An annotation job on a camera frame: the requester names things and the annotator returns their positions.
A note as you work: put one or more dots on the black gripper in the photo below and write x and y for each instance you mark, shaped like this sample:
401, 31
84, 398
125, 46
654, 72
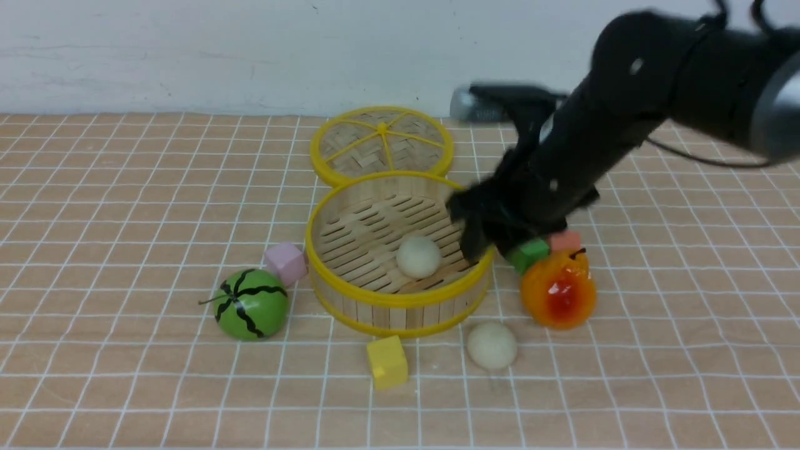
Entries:
493, 211

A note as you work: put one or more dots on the white bun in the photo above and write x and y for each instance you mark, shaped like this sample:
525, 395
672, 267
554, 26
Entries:
418, 257
492, 346

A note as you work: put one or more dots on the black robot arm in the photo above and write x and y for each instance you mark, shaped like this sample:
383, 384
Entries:
647, 68

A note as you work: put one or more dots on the bamboo steamer tray yellow rim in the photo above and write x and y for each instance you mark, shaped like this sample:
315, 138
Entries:
352, 238

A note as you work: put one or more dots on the bamboo steamer lid yellow rim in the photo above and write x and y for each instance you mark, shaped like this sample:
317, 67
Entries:
376, 139

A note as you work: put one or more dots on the green cube block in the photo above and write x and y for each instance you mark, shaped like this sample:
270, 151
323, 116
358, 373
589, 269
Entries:
522, 257

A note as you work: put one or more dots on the salmon cube block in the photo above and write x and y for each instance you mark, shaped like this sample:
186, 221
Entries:
567, 240

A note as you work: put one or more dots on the orange toy peach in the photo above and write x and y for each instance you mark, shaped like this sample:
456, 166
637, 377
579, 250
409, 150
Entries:
559, 292

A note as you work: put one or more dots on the yellow cube block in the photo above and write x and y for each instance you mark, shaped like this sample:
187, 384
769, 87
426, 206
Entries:
387, 362

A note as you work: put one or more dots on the pink cube block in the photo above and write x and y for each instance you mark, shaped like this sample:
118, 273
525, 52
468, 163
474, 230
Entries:
287, 262

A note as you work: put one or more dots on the green toy watermelon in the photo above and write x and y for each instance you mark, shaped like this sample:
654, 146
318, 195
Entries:
252, 304

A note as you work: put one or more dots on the checkered orange tablecloth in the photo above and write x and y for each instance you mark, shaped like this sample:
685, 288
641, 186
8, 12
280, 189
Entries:
115, 228

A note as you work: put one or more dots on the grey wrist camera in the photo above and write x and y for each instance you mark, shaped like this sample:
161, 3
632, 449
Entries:
465, 107

